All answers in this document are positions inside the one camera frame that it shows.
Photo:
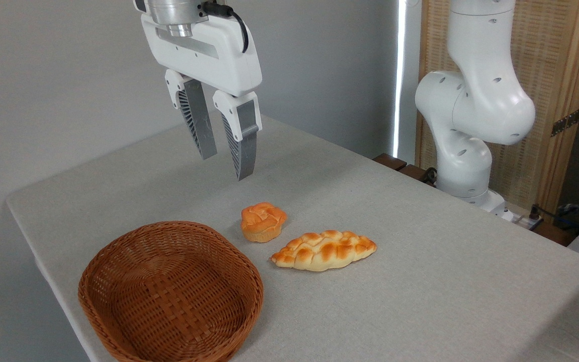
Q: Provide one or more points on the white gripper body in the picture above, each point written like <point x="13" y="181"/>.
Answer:
<point x="204" y="55"/>

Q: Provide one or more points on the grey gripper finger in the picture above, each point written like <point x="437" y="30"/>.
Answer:
<point x="244" y="141"/>
<point x="196" y="115"/>

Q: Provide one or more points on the small round bread roll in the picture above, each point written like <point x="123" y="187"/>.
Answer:
<point x="263" y="222"/>

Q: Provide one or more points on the long braided bread loaf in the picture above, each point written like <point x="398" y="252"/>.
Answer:
<point x="324" y="251"/>

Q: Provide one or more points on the brown woven wicker basket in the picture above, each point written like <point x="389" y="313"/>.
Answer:
<point x="169" y="301"/>

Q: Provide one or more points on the dark brown wooden block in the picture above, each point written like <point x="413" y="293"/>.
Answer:
<point x="415" y="173"/>
<point x="389" y="161"/>

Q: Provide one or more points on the wooden rattan screen panel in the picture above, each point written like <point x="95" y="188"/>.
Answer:
<point x="553" y="60"/>

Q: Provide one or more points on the metal hinge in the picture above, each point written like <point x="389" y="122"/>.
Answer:
<point x="566" y="122"/>

